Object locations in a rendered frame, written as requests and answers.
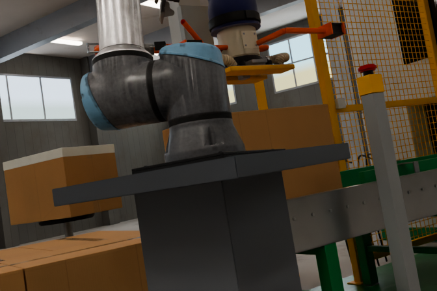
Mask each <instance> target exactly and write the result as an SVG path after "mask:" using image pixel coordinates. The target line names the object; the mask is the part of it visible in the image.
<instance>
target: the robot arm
mask: <svg viewBox="0 0 437 291"><path fill-rule="evenodd" d="M158 1H159V0H155V1H154V2H155V4H157V3H158ZM168 1H173V2H177V3H178V2H179V0H167V1H166V0H161V2H160V11H159V21H160V22H161V24H163V20H164V17H168V16H173V15H174V11H173V10H172V9H171V8H170V3H169V2H168ZM96 13H97V22H98V39H99V53H98V54H97V55H96V56H95V57H94V58H93V59H92V73H91V72H88V73H87V74H85V75H84V76H83V77H82V79H81V84H80V93H81V97H82V103H83V106H84V109H85V112H86V114H87V116H88V117H89V119H90V120H91V122H92V123H93V124H94V125H95V126H96V127H97V128H99V129H101V130H103V131H110V130H122V129H126V128H131V127H138V126H142V125H149V124H153V123H161V122H165V121H168V124H169V131H170V133H169V137H168V142H167V146H166V151H165V163H166V162H172V161H176V160H183V159H186V158H193V157H199V156H203V155H210V154H213V153H218V152H220V151H221V152H227V151H246V149H245V145H244V143H243V141H242V139H241V137H240V136H239V133H238V132H237V130H236V128H235V126H234V124H233V120H232V112H231V107H230V98H229V93H228V85H227V80H226V72H225V65H224V62H223V59H222V53H221V51H220V49H219V48H218V47H216V46H214V45H211V44H207V43H201V42H185V43H177V44H170V45H166V46H164V47H162V48H161V49H160V50H159V58H160V59H157V60H153V56H152V54H151V53H149V52H148V51H147V50H145V48H144V37H143V30H142V16H141V9H140V0H96Z"/></svg>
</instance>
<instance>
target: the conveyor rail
mask: <svg viewBox="0 0 437 291"><path fill-rule="evenodd" d="M399 178H400V182H401V188H402V193H403V199H404V205H405V209H406V216H407V220H408V222H411V221H416V220H420V219H422V218H427V217H429V216H433V215H437V168H436V169H433V170H427V171H421V172H419V173H411V174H408V175H402V176H399ZM287 207H288V211H289V219H290V223H291V230H292V234H293V241H294V246H295V253H300V252H303V251H307V250H310V249H315V248H317V247H321V246H326V245H327V244H333V243H336V242H340V241H343V240H347V239H350V238H354V237H357V236H362V235H364V234H368V233H373V232H375V231H380V230H383V229H385V224H384V217H383V213H382V207H381V203H380V196H379V192H378V185H377V181H373V182H369V183H363V184H357V185H354V186H348V187H344V188H338V189H335V190H329V191H325V192H319V193H315V194H310V195H306V196H300V197H294V198H291V199H287Z"/></svg>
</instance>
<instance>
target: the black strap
mask: <svg viewBox="0 0 437 291"><path fill-rule="evenodd" d="M246 19H252V20H256V21H259V23H261V19H260V14H259V12H257V11H255V10H238V11H233V12H227V13H224V14H221V15H218V16H215V17H214V18H212V19H211V20H210V21H209V23H208V24H209V31H210V32H211V30H212V29H214V28H215V27H217V26H219V25H222V24H224V23H228V22H231V21H238V20H246Z"/></svg>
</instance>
